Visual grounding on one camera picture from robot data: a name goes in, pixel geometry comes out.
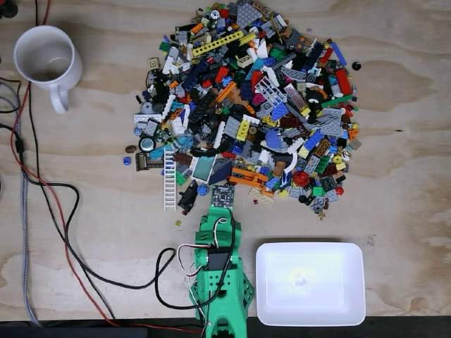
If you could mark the teal Lego piece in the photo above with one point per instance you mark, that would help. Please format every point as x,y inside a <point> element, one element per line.
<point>156,152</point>

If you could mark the orange Technic beam assembly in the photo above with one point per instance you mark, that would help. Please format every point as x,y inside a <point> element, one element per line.
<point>246,175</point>

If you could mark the long white Lego plate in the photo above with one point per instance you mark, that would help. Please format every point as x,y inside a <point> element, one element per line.
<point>219,134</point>

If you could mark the white plastic bin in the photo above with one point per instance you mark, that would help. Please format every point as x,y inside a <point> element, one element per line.
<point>310,281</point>

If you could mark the white Lego window frame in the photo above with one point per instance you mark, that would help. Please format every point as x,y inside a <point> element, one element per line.
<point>203,169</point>

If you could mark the dark blue Lego wedge panel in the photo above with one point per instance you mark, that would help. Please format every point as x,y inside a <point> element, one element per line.
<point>220,173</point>

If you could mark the large grey Lego wedge plate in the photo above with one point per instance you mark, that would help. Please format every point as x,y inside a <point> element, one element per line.
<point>248,14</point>

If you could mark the red flat Lego piece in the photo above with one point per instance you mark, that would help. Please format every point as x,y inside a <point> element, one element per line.
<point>229,155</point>

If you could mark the black camera circuit board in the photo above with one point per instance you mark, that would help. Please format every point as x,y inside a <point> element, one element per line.
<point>223,196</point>

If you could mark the tan square Lego piece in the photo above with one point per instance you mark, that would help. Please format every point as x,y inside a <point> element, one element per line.
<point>154,63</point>

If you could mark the blue round Lego dish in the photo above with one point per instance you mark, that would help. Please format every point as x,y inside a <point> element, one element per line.
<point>273,139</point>

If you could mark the grey Lego hinge brick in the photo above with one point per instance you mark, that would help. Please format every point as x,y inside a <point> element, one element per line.
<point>184,169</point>

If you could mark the white ceramic mug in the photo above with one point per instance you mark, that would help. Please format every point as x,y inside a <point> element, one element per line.
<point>46,53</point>

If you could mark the red Lego brick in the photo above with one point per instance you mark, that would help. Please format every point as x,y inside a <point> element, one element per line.
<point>343,81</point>

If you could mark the white Lego lattice fence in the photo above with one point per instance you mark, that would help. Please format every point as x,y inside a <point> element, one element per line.
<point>269,89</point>

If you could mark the black Lego wheel blue hub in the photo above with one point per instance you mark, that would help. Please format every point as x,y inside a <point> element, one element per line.
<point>147,144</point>

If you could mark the brown Lego hair piece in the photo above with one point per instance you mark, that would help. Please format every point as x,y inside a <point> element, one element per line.
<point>131,148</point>

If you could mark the brown Lego brick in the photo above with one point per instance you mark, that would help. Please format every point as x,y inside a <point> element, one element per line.
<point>182,158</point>

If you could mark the tan Lego plate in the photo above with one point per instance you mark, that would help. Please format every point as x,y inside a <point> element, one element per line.
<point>261,196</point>

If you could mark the red round Lego piece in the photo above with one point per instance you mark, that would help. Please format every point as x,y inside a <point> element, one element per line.
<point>339,191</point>

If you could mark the black round Lego stud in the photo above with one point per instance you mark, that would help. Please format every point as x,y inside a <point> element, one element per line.
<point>357,65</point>

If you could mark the long yellow Technic beam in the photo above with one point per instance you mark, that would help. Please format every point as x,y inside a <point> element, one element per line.
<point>218,43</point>

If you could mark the black angular Lego piece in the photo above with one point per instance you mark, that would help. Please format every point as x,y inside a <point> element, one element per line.
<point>187,197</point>

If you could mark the white Lego ladder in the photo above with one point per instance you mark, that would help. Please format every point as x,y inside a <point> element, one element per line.
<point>170,179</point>

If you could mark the small blue Lego cup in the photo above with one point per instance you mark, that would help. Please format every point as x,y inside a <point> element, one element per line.
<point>127,161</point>

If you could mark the small blue white Lego dome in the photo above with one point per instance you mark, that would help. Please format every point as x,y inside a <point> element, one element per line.
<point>136,131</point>

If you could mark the yellow Lego brick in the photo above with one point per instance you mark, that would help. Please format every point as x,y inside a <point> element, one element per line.
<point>242,129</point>

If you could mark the light grey Lego plate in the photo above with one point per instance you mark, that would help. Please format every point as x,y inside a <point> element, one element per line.
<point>233,125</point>

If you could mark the narrow blue Lego plate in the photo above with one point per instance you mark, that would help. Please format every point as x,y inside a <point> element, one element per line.
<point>338,54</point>

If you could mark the long green Lego plate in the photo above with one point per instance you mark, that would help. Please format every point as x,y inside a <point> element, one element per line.
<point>336,101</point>

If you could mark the small round Lego wheel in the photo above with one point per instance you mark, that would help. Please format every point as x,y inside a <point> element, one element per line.
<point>202,190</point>

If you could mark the smoky transparent Lego windscreen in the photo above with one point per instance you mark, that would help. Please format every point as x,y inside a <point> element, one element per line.
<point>142,162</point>

